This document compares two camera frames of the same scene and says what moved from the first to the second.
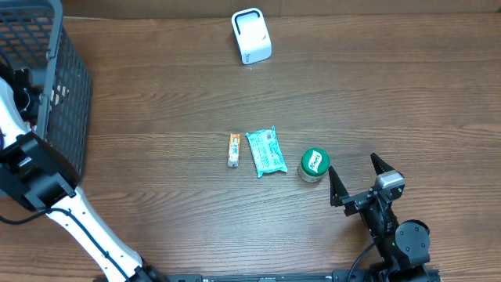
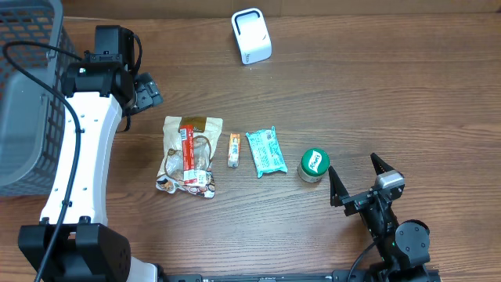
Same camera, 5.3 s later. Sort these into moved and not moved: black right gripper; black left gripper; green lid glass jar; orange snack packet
Moved: black left gripper
Not moved: green lid glass jar; black right gripper; orange snack packet
